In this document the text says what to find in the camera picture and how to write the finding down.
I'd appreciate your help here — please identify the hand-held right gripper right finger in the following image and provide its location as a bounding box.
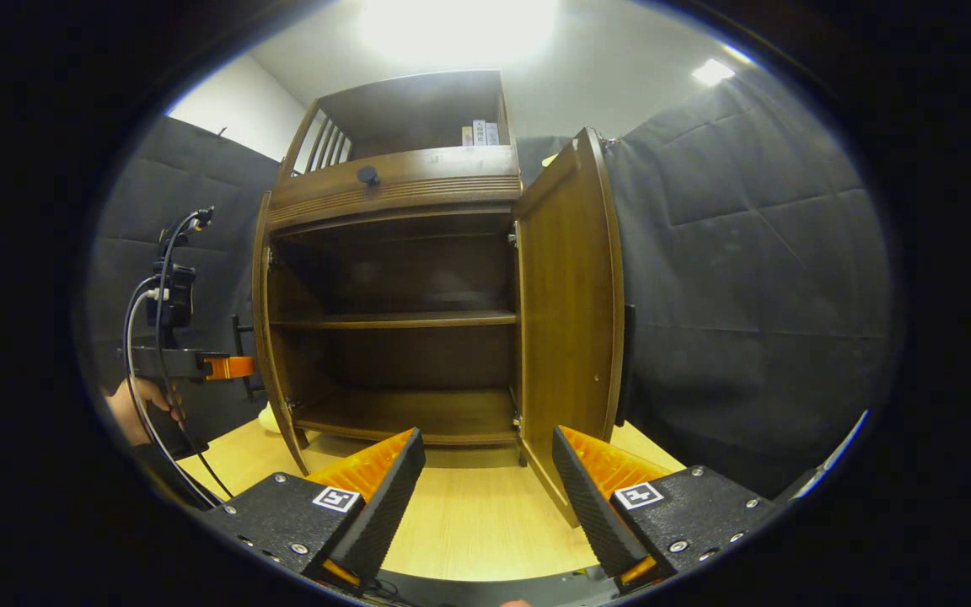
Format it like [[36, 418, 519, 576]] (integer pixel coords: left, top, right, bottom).
[[551, 426, 790, 593]]

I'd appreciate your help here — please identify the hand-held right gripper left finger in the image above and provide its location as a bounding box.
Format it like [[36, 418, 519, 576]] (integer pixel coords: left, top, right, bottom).
[[199, 427, 426, 587]]

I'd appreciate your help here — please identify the wooden cabinet door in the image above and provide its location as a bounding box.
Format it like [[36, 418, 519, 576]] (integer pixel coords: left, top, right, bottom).
[[251, 192, 311, 475], [512, 126, 625, 528]]

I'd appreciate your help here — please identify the wooden double-door shoe cabinet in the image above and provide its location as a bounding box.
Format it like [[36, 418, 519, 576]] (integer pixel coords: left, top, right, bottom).
[[251, 70, 528, 469]]

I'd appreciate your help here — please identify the wooden cabinet shelf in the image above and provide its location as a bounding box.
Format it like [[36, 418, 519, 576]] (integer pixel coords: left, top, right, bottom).
[[271, 310, 518, 330]]

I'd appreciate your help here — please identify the black backdrop cloth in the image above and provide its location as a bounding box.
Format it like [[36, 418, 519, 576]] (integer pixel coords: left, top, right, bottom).
[[85, 67, 891, 498]]

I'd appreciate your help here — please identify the large ceiling light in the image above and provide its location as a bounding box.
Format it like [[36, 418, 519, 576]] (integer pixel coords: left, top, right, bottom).
[[359, 0, 561, 64]]

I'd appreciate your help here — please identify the small ceiling light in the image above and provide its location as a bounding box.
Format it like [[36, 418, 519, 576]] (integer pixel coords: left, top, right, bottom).
[[692, 58, 737, 87]]

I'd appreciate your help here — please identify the white cable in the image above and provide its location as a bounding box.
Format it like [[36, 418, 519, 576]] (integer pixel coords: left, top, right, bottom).
[[124, 287, 218, 508]]

